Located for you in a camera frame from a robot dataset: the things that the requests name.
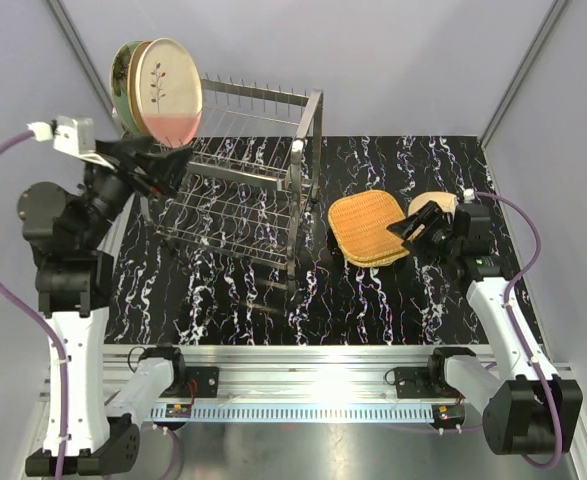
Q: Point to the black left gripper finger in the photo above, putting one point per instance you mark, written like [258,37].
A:
[127,150]
[162,171]

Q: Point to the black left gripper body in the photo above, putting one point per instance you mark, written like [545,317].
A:
[107,189]

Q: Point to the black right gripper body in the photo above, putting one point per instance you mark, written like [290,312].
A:
[442,243]

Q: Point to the wooden plate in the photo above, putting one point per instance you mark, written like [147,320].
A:
[358,223]

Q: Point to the cream and pink plate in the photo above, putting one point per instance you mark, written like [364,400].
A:
[168,92]

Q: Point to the mint green flower plate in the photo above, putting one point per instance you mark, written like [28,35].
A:
[119,86]

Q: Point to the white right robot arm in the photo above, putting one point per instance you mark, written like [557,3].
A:
[527,408]

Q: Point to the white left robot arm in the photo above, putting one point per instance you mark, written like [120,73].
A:
[87,435]

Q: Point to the stainless steel dish rack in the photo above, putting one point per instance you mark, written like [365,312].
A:
[253,173]

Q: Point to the black marble pattern mat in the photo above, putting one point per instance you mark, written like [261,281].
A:
[205,298]

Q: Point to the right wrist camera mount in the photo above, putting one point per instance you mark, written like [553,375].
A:
[468,195]

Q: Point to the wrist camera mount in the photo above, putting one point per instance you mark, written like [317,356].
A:
[73,136]
[468,195]

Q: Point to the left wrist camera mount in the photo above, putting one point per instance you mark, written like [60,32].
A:
[73,136]

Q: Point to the aluminium mounting rail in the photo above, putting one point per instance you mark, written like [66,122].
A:
[372,384]

